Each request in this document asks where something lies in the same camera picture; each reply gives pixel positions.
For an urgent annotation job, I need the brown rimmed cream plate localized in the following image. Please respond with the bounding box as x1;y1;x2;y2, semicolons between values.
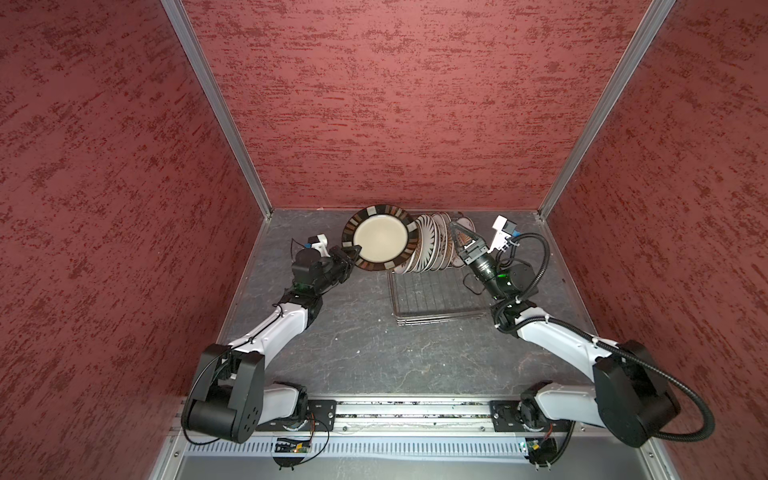
341;204;419;271

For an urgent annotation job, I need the white blue striped plate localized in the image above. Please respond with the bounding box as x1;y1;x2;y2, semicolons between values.
430;212;451;271

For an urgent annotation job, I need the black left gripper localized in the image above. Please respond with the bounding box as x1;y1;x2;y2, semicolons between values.
313;243;361;293

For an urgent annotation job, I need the white watermelon pattern plate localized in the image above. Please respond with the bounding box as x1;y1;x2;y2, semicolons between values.
402;214;435;273

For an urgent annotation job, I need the small circuit board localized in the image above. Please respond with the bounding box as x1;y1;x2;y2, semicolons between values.
273;437;313;459
525;438;559;465

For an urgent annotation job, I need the right small circuit board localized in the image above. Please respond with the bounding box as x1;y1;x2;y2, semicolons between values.
525;438;559;465

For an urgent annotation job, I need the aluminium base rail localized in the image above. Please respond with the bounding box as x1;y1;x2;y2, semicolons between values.
146;394;682;480

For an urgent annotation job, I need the left small circuit board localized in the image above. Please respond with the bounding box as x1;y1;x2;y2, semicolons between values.
273;437;313;459

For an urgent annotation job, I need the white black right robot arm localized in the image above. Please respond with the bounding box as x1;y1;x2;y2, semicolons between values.
449;221;681;447

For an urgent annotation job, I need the aluminium right corner post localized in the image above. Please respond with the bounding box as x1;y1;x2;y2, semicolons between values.
538;0;676;222

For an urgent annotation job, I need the aluminium corner post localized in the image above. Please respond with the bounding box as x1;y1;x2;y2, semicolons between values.
161;0;274;220
538;0;676;222

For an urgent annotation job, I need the aluminium left corner post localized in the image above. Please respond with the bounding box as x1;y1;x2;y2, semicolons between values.
161;0;274;220

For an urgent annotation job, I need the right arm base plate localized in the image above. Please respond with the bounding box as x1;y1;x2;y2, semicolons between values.
489;400;570;435

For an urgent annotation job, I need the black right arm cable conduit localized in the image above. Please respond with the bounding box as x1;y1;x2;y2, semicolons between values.
497;231;716;444

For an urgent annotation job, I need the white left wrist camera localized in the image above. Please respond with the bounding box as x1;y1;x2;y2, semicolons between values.
307;234;330;257

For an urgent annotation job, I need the metal wire dish rack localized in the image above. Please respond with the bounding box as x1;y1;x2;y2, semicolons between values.
388;254;491;326

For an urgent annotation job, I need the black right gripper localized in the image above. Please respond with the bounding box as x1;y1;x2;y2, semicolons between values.
449;222;506;300

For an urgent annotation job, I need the white sunburst pattern plate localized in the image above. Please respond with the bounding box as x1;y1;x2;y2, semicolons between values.
413;214;438;273

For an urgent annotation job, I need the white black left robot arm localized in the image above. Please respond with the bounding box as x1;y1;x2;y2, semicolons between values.
181;246;361;443

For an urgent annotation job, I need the white rear sunburst plate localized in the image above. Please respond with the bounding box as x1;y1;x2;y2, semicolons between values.
449;217;475;268

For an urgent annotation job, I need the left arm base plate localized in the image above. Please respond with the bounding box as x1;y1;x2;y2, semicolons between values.
291;398;338;432

